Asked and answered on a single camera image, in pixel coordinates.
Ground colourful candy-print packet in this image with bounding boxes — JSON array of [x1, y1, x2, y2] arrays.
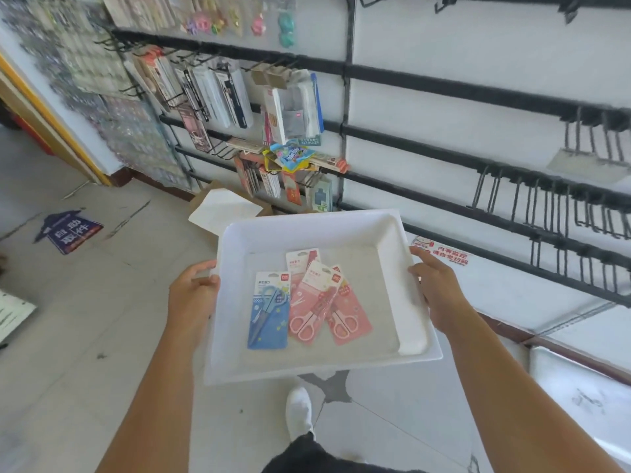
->
[[263, 140, 317, 173]]

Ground pink hanging packet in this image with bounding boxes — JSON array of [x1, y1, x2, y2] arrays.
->
[[176, 105, 214, 153]]

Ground blue scissors packet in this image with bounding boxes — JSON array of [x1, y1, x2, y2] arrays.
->
[[247, 271, 292, 350]]

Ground person's right hand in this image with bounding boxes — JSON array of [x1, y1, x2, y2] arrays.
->
[[408, 245, 477, 336]]

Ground white label plate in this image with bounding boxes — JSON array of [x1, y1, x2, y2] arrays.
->
[[546, 148, 631, 186]]

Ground person's left hand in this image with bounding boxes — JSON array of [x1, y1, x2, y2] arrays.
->
[[167, 260, 221, 336]]

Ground white board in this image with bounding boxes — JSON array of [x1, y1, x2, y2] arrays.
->
[[0, 289, 38, 344]]

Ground group of small hanging packets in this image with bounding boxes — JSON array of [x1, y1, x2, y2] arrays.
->
[[233, 151, 351, 213]]

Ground black wall display rack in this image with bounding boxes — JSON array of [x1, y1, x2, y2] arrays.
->
[[94, 0, 631, 309]]

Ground blue floor sticker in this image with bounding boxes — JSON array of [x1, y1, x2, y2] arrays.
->
[[33, 210, 105, 256]]

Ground row of black rack hooks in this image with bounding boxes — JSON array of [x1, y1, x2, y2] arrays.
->
[[470, 164, 631, 297]]

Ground pink scissors packet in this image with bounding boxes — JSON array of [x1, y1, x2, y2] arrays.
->
[[285, 248, 321, 291], [288, 261, 345, 347], [325, 264, 373, 347]]

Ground white paper sheet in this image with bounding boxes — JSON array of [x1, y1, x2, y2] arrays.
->
[[188, 188, 264, 237]]

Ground red and white wall sticker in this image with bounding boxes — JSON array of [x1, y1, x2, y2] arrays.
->
[[410, 236, 470, 267]]

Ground beige hanging packets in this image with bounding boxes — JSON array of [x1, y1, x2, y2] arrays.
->
[[103, 0, 179, 33]]

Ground row of hanging stationery packets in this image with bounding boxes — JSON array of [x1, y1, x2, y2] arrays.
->
[[129, 44, 255, 132]]

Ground white and grey ruler packet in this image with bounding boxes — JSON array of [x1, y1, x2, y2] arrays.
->
[[261, 69, 325, 146]]

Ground wall of hanging sticker packs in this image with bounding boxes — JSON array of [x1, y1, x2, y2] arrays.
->
[[0, 0, 194, 192]]

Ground white shoe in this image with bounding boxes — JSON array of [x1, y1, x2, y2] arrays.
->
[[285, 387, 315, 444]]

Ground person's right forearm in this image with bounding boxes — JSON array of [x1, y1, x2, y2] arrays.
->
[[443, 310, 628, 473]]

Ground person's left forearm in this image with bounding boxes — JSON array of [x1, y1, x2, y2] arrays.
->
[[96, 328, 204, 473]]

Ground brown cardboard box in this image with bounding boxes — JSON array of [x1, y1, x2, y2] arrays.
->
[[188, 179, 275, 238]]

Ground dark trousers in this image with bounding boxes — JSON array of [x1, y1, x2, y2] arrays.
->
[[261, 432, 431, 473]]

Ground yellow door frame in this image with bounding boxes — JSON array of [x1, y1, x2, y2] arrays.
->
[[0, 53, 113, 188]]

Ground pastel hair clip packets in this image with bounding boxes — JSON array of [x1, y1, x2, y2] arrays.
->
[[183, 0, 297, 50]]

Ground white plastic tray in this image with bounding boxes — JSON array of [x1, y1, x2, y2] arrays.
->
[[203, 209, 444, 387]]

